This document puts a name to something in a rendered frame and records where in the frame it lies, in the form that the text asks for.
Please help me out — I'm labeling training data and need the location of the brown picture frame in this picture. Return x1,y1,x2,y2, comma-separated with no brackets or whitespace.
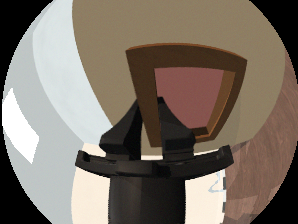
125,43,247,148

